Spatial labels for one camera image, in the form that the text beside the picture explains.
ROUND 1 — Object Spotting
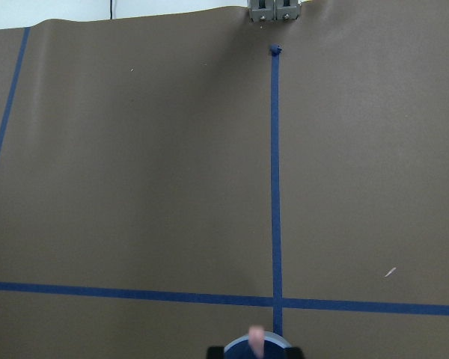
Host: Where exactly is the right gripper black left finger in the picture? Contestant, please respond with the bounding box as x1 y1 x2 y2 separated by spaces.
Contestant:
207 346 225 359

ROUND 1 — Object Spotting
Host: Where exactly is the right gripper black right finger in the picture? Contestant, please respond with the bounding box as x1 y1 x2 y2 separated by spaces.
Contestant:
286 346 303 359

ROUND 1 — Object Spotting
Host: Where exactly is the blue cup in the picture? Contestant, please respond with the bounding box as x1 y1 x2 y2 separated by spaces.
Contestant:
224 331 292 359

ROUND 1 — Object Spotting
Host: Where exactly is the pink chopstick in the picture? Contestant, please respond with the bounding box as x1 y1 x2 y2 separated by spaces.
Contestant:
248 325 265 359

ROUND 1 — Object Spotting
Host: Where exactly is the aluminium frame post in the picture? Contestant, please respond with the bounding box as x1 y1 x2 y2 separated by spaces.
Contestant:
247 0 301 22

